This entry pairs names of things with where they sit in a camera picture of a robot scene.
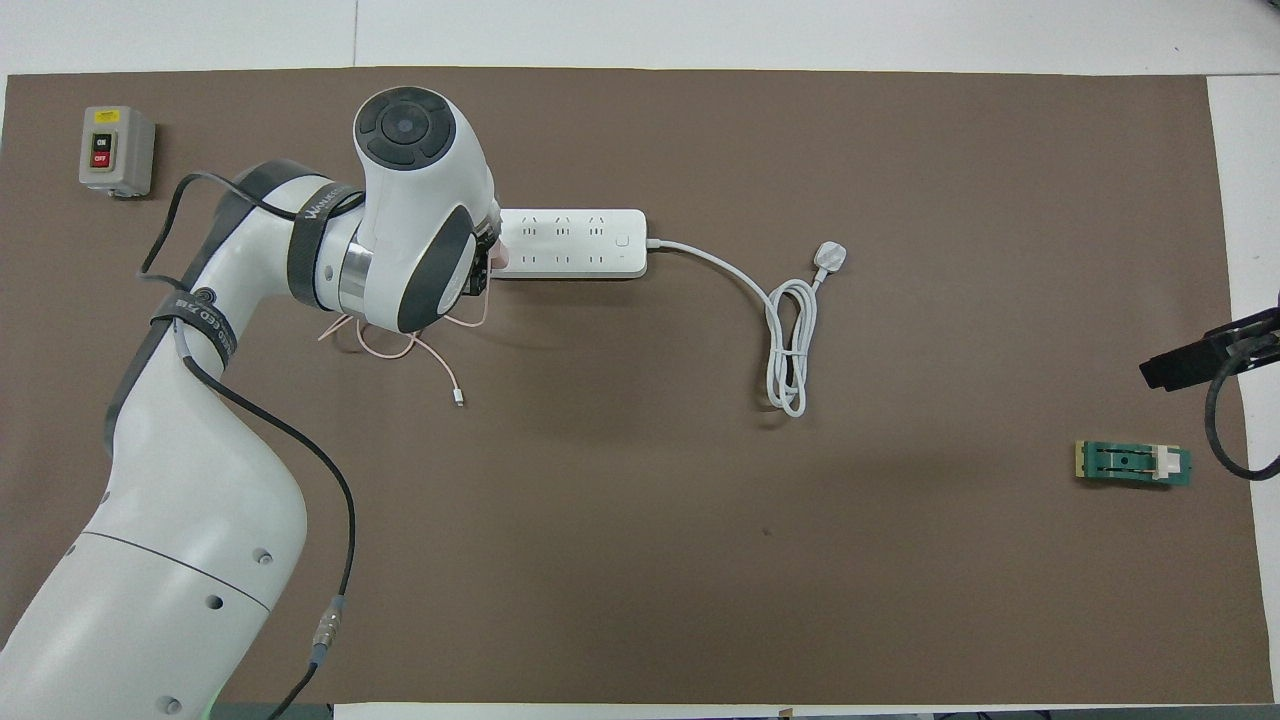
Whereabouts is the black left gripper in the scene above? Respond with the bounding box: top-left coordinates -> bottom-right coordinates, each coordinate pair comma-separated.
462,225 -> 499,301

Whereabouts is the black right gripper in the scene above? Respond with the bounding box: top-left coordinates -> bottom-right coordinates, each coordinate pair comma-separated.
1138,308 -> 1280,393

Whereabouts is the pink charging cable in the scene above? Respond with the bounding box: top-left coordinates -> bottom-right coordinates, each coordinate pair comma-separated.
318,290 -> 491,409

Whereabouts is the white power strip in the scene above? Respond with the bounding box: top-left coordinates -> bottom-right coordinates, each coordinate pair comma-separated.
490,208 -> 648,280

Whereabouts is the brown table mat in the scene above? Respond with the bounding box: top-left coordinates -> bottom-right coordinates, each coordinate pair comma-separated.
0,67 -> 1263,704

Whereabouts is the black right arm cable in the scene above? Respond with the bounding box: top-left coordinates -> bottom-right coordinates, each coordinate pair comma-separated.
1203,290 -> 1280,482

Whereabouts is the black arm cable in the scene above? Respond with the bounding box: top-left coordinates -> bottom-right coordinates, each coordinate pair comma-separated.
1203,290 -> 1280,482
140,172 -> 358,720

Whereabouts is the green knife switch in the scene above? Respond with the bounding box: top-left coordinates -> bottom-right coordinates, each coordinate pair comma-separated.
1074,440 -> 1194,490

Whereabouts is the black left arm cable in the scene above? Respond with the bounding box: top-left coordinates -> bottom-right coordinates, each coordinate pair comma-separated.
140,172 -> 358,720

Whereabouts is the white power strip cord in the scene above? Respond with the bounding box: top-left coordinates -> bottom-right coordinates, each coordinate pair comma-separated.
645,238 -> 849,419

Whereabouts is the grey on-off switch box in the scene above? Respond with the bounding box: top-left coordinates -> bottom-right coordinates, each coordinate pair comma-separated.
78,105 -> 158,200

